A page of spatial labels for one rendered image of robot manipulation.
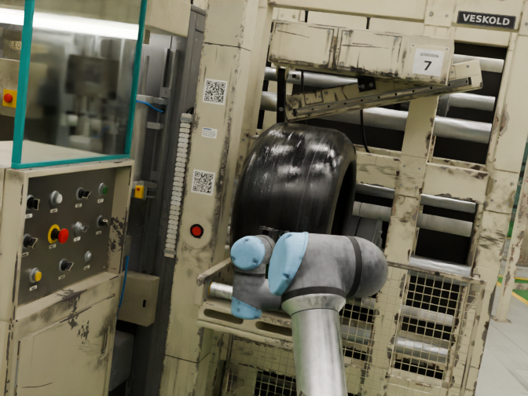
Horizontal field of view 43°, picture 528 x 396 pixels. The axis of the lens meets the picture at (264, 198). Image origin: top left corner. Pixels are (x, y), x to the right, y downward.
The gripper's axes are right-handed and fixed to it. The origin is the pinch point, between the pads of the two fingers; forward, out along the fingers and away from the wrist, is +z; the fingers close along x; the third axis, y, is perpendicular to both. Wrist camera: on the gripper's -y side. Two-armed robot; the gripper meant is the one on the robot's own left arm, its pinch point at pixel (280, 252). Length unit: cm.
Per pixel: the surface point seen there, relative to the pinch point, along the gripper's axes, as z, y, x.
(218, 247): 26.2, -5.8, 26.7
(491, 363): 283, -76, -89
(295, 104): 54, 48, 17
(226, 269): 30.8, -12.8, 24.2
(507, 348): 324, -72, -102
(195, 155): 17.3, 22.7, 37.0
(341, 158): 11.4, 29.4, -10.5
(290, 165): 3.0, 24.6, 2.2
